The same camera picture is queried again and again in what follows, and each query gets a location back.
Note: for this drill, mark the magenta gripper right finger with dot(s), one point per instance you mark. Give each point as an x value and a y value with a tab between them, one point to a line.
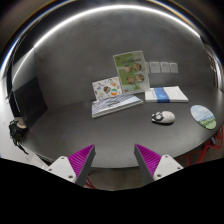
154	166

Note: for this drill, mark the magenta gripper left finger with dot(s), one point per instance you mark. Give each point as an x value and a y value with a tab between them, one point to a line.
76	167

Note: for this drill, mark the white computer mouse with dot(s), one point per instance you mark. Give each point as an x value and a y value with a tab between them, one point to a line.
163	117

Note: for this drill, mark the round landscape mouse pad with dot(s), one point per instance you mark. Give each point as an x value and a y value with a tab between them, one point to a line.
203	116

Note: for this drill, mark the white book blue band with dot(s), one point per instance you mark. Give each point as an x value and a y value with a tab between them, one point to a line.
165	95

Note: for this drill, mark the white sticker card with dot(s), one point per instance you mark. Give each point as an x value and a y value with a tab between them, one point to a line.
107	88

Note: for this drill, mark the black monitor panel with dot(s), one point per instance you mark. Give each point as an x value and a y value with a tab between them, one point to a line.
30	102

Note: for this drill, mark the green standing poster card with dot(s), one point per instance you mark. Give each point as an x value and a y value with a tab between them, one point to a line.
132	71

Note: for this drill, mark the red chair frame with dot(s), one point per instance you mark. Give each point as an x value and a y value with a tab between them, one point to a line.
197	156

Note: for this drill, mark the middle white wall paper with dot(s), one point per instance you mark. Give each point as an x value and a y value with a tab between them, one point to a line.
165	67

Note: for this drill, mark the white wall paper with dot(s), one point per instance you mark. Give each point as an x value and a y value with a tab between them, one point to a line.
154	67
165	67
174	67

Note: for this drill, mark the left white wall paper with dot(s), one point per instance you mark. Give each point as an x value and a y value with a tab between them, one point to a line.
154	67

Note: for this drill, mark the right white wall paper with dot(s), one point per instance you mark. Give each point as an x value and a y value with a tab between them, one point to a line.
174	67

